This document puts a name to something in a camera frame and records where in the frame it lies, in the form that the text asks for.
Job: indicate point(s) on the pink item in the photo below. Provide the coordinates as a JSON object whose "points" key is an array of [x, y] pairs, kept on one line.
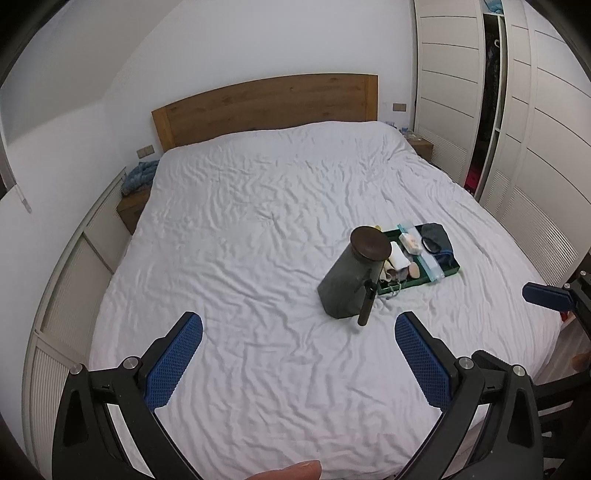
{"points": [[471, 181]]}

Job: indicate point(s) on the wooden nightstand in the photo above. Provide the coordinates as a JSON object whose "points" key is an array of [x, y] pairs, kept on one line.
{"points": [[134, 210], [422, 147]]}

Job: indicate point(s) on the clear plastic pouch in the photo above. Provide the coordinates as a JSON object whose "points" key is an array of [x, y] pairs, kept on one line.
{"points": [[431, 270]]}

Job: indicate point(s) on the dark grey jug brown lid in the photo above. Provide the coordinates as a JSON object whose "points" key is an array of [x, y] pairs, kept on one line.
{"points": [[346, 281]]}

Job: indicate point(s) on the grey eye mask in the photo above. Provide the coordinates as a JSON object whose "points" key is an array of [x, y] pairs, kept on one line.
{"points": [[401, 274]]}

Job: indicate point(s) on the wooden headboard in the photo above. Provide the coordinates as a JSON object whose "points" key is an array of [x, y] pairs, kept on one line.
{"points": [[277, 106]]}

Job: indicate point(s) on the grey blue towel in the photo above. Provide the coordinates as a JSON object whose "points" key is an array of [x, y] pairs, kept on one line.
{"points": [[438, 233]]}

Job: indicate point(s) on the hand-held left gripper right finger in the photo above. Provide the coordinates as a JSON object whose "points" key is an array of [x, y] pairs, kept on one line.
{"points": [[422, 360]]}

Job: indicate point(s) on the cotton pad packet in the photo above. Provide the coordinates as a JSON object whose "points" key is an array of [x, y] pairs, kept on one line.
{"points": [[411, 242]]}

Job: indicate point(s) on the white bed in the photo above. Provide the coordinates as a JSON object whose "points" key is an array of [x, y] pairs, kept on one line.
{"points": [[254, 207]]}

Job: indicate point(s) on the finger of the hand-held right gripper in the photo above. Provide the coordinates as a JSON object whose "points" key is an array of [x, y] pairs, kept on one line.
{"points": [[545, 295], [563, 387]]}

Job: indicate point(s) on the yellow cloth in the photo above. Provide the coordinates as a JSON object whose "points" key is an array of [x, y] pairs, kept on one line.
{"points": [[377, 227]]}

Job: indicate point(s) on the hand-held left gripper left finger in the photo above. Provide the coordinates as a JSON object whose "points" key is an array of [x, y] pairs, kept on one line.
{"points": [[178, 360]]}

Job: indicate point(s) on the light blue folded cloth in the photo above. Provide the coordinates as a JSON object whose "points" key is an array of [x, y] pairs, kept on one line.
{"points": [[492, 5]]}

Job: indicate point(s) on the blue knitted cloth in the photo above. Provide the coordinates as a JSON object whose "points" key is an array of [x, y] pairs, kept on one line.
{"points": [[138, 177]]}

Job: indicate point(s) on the white paper packet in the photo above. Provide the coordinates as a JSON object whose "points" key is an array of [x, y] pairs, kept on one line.
{"points": [[399, 256]]}

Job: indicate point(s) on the green tray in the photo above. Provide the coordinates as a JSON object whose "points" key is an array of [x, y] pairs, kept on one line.
{"points": [[401, 290]]}

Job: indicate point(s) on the white louvered panel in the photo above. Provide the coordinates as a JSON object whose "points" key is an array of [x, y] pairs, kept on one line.
{"points": [[78, 286]]}

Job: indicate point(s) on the white wardrobe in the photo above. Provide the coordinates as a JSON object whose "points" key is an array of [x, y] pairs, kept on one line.
{"points": [[448, 92]]}

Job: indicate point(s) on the person's left hand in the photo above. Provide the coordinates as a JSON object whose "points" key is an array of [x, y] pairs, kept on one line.
{"points": [[286, 471]]}

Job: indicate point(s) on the round beige powder puff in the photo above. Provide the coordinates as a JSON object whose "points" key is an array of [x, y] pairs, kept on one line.
{"points": [[414, 271]]}

